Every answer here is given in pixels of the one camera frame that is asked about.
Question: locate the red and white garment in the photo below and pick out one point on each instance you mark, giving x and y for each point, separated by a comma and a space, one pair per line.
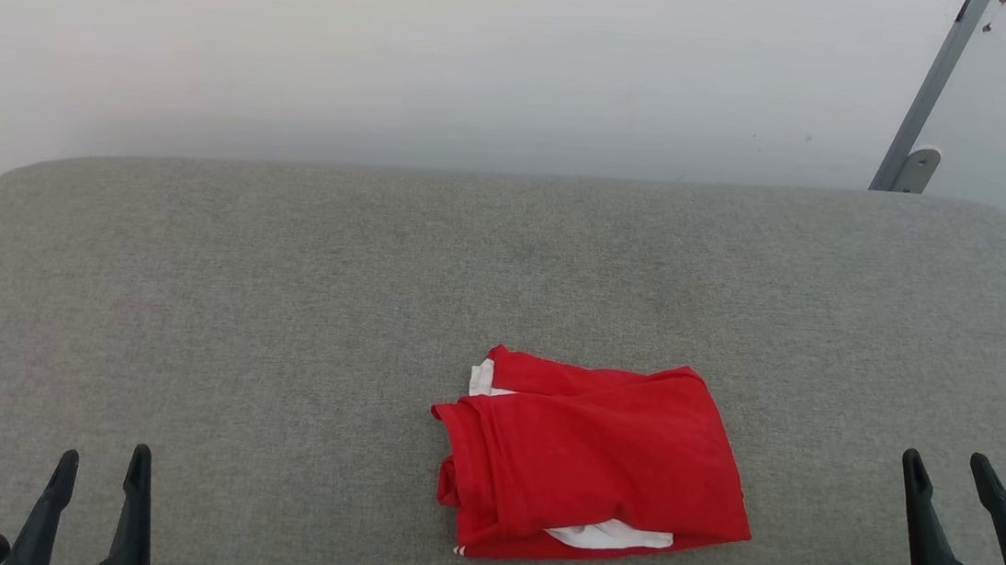
597, 458

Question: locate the grey metal pole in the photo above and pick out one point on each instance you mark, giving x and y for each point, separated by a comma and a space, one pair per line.
927, 93

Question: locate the round metal pole bracket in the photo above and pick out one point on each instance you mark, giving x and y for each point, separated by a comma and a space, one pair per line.
918, 167

